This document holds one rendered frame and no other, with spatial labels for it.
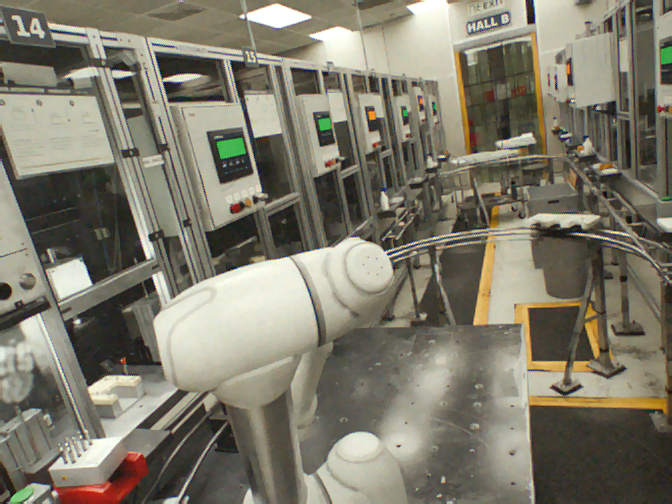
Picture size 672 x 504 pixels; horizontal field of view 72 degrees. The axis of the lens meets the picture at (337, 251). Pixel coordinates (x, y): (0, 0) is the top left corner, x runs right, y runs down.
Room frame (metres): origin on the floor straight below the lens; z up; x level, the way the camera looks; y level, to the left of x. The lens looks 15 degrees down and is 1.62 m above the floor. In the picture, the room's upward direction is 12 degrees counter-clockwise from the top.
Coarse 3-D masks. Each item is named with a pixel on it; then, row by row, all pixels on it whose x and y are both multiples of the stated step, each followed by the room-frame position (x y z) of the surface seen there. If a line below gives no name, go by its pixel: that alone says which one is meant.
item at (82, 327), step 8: (72, 320) 1.37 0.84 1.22; (80, 320) 1.39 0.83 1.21; (88, 320) 1.39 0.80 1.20; (96, 320) 1.41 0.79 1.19; (72, 328) 1.34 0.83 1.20; (80, 328) 1.35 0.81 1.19; (88, 328) 1.38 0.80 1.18; (96, 328) 1.40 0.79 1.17; (72, 336) 1.34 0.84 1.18; (80, 336) 1.35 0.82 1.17
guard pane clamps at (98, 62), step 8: (96, 64) 1.47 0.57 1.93; (104, 64) 1.49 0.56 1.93; (112, 64) 1.52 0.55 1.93; (136, 64) 1.62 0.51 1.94; (144, 64) 1.65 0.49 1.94; (160, 144) 1.62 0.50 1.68; (168, 144) 1.65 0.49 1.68; (128, 152) 1.48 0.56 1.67; (136, 152) 1.51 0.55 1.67; (184, 224) 1.62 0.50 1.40; (152, 232) 1.48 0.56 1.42; (160, 232) 1.51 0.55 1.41; (152, 240) 1.47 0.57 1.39
